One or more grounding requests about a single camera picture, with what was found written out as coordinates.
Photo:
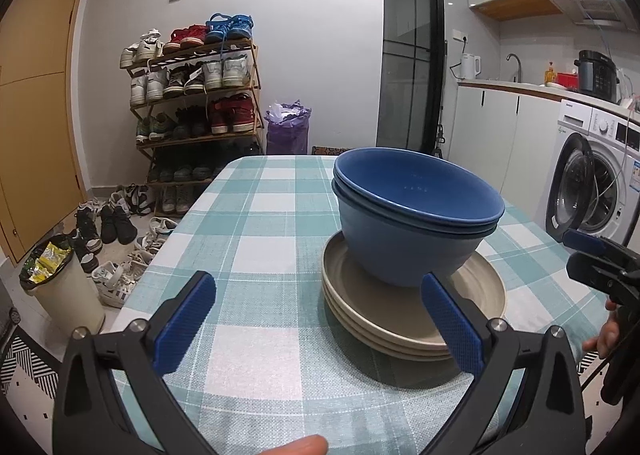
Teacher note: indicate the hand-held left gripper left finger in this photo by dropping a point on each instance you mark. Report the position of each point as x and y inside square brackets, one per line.
[182, 325]

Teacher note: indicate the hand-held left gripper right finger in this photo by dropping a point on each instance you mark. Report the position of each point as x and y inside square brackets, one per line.
[452, 325]

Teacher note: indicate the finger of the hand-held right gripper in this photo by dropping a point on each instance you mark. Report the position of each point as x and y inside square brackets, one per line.
[582, 240]
[592, 271]

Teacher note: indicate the beige plate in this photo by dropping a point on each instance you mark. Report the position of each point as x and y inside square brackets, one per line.
[410, 354]
[339, 262]
[405, 341]

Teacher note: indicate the person's right hand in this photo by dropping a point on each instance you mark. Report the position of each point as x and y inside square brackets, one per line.
[605, 337]

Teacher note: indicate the person's left hand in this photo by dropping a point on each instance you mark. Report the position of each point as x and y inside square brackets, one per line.
[300, 447]

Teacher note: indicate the white washing machine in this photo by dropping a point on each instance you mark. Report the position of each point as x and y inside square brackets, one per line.
[607, 135]

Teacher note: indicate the scattered heap of shoes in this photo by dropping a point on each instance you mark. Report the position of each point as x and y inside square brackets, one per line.
[117, 230]

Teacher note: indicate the beige trash bin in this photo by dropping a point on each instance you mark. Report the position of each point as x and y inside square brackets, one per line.
[70, 300]

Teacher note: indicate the teal white checked tablecloth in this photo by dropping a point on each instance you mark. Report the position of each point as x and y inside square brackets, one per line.
[260, 235]

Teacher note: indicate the white kitchen base cabinets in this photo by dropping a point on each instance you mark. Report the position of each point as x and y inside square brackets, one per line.
[490, 135]

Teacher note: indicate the bunch of yellow wrappers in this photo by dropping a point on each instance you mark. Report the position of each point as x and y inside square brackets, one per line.
[50, 260]

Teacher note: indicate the red box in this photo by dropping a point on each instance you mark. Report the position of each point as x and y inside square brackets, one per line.
[567, 81]

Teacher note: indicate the black pressure cooker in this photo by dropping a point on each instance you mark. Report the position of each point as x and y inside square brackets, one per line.
[597, 77]

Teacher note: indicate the floor mop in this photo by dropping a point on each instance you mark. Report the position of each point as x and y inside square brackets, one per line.
[441, 140]

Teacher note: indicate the metal kitchen faucet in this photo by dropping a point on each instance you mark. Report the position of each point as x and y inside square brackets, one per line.
[519, 72]

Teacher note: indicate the white electric kettle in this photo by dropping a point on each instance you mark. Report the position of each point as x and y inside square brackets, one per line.
[470, 67]

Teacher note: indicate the purple trash bag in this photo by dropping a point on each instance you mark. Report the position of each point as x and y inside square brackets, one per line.
[287, 137]

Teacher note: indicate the wooden shoe rack with shoes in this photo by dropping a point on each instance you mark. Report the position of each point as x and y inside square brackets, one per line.
[230, 115]

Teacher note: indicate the brown patterned doormat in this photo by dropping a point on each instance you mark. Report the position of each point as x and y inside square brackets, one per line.
[325, 150]

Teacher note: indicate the steel range hood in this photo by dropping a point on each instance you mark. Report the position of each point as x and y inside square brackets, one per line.
[595, 5]

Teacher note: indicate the black framed glass door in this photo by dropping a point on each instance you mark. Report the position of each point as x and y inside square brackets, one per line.
[400, 85]

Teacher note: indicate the yellow wooden door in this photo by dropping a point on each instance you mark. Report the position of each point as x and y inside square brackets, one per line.
[40, 110]

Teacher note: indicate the white wall socket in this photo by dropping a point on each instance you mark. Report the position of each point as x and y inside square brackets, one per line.
[460, 35]

